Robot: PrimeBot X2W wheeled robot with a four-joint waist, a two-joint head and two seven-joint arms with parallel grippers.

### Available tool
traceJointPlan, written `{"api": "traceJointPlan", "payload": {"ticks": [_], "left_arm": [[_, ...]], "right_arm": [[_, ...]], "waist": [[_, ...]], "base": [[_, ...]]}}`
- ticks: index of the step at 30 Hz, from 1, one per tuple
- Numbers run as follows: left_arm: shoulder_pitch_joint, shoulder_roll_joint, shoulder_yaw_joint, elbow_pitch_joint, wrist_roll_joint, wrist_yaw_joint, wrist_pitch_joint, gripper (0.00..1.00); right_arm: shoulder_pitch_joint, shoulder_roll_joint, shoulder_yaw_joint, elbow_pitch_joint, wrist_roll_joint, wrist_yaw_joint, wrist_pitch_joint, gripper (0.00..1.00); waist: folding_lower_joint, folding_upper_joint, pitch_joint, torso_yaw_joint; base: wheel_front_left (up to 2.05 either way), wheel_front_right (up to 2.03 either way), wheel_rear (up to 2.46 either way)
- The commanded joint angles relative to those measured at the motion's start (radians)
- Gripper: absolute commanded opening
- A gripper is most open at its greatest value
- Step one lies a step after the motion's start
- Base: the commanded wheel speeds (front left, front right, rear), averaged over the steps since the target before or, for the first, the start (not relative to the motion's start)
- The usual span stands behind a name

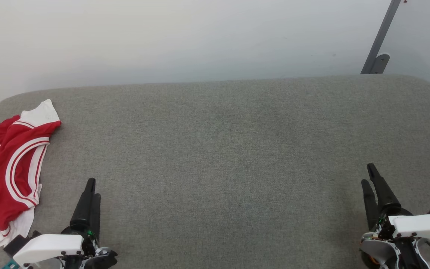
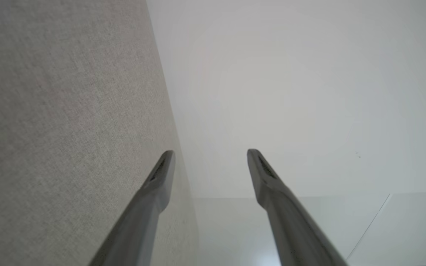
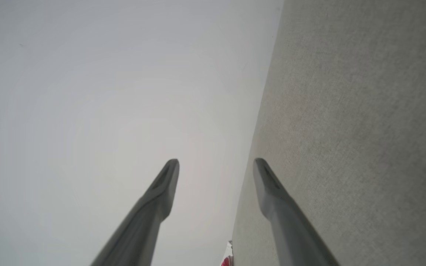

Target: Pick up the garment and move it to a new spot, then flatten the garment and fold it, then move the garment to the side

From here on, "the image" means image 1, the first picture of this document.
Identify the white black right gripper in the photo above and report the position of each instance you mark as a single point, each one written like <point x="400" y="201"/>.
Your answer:
<point x="416" y="226"/>

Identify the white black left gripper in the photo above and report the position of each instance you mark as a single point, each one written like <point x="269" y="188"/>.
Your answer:
<point x="50" y="246"/>

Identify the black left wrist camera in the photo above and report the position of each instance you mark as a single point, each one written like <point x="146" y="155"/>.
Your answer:
<point x="14" y="244"/>

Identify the grey metal post bracket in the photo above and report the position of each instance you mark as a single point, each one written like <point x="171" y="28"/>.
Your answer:
<point x="381" y="62"/>

